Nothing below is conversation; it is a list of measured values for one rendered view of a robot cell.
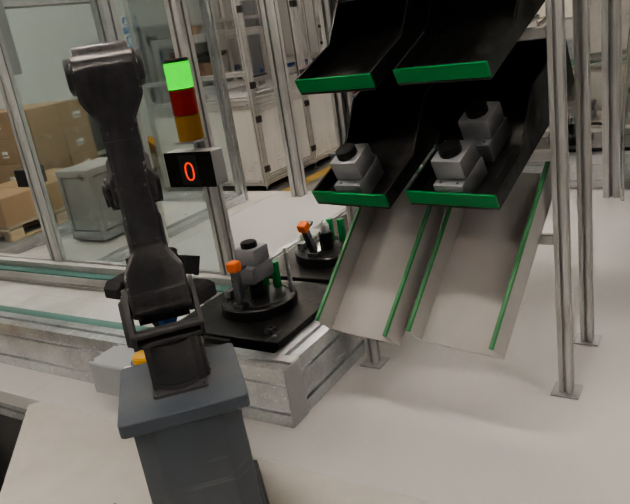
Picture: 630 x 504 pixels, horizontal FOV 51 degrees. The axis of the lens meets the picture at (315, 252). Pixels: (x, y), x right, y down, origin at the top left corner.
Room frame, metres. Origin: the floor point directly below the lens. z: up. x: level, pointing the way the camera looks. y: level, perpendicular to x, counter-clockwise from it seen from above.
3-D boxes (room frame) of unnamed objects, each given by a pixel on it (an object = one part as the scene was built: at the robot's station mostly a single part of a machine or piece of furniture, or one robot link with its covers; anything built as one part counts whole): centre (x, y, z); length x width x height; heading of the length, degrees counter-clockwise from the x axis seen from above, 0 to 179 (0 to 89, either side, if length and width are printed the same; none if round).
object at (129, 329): (0.72, 0.19, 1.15); 0.09 x 0.07 x 0.06; 104
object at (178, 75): (1.33, 0.21, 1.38); 0.05 x 0.05 x 0.05
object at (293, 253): (1.34, -0.03, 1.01); 0.24 x 0.24 x 0.13; 56
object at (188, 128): (1.33, 0.21, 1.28); 0.05 x 0.05 x 0.05
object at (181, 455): (0.71, 0.18, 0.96); 0.15 x 0.15 x 0.20; 11
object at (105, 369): (0.99, 0.30, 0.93); 0.21 x 0.07 x 0.06; 56
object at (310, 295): (1.13, 0.11, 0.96); 0.24 x 0.24 x 0.02; 56
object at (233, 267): (1.09, 0.14, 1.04); 0.04 x 0.02 x 0.08; 146
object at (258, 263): (1.13, 0.11, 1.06); 0.08 x 0.04 x 0.07; 146
